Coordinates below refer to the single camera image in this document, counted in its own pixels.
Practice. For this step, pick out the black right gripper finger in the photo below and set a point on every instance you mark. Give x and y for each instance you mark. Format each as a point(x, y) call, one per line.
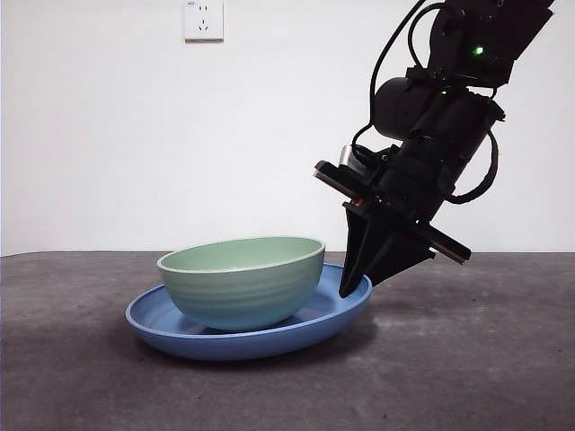
point(356, 251)
point(400, 260)

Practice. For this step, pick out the green ribbed bowl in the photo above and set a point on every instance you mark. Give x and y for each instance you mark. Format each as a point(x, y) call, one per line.
point(242, 292)

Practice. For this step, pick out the blue round plate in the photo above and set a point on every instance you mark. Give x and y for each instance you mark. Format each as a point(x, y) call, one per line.
point(247, 345)

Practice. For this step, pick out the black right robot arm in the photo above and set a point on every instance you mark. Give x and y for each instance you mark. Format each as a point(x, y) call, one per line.
point(449, 121)

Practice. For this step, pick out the pale grey camera box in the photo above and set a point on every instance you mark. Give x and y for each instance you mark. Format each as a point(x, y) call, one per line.
point(348, 159)

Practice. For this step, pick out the white wall socket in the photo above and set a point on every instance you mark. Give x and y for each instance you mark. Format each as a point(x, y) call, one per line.
point(203, 22)

